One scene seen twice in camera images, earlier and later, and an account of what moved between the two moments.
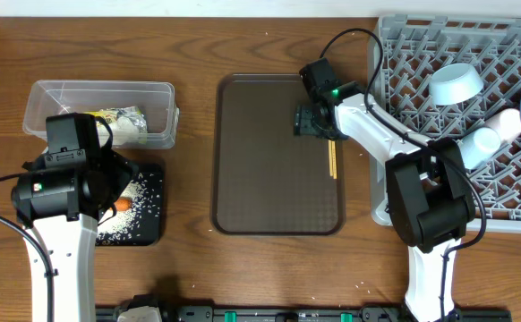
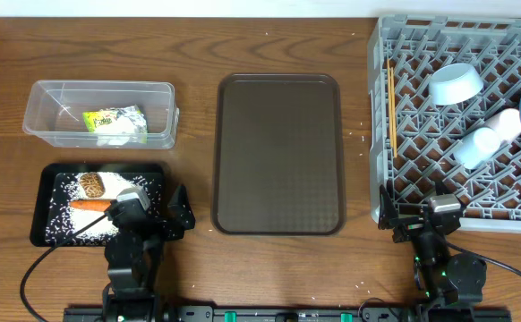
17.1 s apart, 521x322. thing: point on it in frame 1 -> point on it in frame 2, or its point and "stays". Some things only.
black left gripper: (122, 170) -> (186, 218)
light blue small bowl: (453, 82) stays
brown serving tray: (265, 180) stays
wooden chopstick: (330, 156) -> (389, 101)
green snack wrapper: (132, 113) stays
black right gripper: (305, 123) -> (408, 225)
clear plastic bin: (140, 114) stays
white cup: (508, 122) stays
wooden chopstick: (334, 160) -> (394, 112)
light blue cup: (478, 145) stays
